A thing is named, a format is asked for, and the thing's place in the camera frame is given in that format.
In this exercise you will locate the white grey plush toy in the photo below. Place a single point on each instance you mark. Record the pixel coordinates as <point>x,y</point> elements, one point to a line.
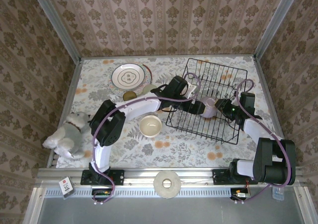
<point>67,134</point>

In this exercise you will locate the floral table cloth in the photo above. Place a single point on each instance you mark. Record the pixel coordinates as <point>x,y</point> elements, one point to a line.
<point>174,149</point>

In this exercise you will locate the white label card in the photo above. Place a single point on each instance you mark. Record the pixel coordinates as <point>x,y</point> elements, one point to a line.
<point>66,188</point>

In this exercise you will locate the aluminium extrusion mounting rail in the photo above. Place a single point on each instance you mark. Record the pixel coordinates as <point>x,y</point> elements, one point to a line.
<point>139,176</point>

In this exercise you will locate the frosted glass tumbler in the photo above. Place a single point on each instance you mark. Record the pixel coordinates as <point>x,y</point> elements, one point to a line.
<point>149,88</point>

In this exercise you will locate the brown cup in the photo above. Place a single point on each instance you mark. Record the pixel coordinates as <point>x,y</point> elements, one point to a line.
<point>129,95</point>

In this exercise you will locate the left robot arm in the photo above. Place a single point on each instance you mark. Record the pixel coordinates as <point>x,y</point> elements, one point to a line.
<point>106,124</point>

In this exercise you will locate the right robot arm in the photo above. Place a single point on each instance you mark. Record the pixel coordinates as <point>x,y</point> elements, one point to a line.
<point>273,159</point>

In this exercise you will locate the cream ribbed bowl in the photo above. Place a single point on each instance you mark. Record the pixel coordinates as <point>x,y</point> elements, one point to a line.
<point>150,127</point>

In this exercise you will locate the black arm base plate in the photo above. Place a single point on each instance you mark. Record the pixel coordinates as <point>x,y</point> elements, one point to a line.
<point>218,176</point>
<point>119,176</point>

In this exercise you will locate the multicolour patterned plate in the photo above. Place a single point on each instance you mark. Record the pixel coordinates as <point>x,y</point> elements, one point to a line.
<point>148,75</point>

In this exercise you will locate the clear plastic pouch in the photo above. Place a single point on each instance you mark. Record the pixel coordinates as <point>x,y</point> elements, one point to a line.
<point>278,194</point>

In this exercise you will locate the aluminium table edge rail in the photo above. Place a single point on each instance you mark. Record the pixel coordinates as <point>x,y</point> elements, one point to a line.
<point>265,90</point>
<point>236,55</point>
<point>71,90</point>

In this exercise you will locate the white plate with characters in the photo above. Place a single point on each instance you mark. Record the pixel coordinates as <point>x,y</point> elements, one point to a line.
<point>128,76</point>

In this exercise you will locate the lilac bowl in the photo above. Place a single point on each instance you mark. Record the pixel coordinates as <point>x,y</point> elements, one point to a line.
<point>208,109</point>

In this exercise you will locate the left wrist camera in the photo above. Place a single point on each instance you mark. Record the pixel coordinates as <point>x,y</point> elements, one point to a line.
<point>190,90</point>

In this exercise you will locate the grey tape roll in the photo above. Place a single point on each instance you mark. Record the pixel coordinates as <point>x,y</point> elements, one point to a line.
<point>167,184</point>

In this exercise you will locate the black connector box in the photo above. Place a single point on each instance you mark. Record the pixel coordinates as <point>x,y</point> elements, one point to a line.
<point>99,195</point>
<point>238,196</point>

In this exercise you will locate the aluminium frame post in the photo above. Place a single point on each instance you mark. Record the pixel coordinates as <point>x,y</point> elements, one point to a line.
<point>57,22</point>
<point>274,22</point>

